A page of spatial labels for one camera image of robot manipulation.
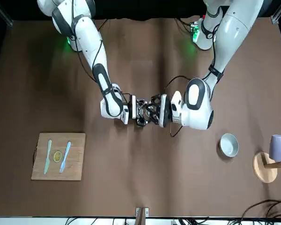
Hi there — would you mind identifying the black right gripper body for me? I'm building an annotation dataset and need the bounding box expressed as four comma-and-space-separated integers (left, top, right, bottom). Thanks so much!
136, 98, 143, 125

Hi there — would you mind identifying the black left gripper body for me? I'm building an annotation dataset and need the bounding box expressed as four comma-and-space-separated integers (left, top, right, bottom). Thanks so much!
155, 94, 162, 125

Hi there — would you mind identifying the transparent spice bottle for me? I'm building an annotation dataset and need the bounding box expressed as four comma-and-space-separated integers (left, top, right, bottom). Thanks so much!
141, 103, 155, 119

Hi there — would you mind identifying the grey round bowl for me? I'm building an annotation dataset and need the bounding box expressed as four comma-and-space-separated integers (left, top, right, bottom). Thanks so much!
219, 133, 240, 158

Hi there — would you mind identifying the wooden cutting board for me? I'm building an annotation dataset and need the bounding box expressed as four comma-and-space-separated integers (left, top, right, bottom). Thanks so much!
30, 132, 86, 181

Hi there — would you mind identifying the blue plastic fork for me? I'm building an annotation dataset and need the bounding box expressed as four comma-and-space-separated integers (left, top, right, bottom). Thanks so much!
59, 141, 72, 174

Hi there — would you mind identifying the green plastic knife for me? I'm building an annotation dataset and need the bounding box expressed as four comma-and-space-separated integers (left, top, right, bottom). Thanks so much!
43, 139, 53, 175

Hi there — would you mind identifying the wooden mug tree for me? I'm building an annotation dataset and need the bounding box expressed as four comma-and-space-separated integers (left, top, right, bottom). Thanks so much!
252, 151, 281, 184

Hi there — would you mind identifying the purple plastic cup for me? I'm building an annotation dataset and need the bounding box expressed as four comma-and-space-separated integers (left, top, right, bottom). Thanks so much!
269, 134, 281, 163

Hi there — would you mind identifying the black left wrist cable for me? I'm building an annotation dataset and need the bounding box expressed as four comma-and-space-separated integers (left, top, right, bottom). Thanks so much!
163, 60, 226, 138

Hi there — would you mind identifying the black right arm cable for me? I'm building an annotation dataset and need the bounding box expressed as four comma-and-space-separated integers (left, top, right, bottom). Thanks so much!
71, 0, 132, 104

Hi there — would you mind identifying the black left base cable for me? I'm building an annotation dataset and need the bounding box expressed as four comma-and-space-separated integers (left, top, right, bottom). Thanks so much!
175, 18, 195, 34

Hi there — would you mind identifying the aluminium post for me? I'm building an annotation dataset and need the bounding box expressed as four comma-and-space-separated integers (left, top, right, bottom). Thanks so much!
135, 207, 149, 225

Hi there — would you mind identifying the black looped cable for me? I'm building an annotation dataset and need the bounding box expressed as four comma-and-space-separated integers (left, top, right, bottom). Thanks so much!
240, 199, 281, 225

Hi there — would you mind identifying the dark frame bar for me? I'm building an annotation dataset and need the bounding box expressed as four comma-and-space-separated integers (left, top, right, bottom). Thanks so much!
0, 0, 14, 27

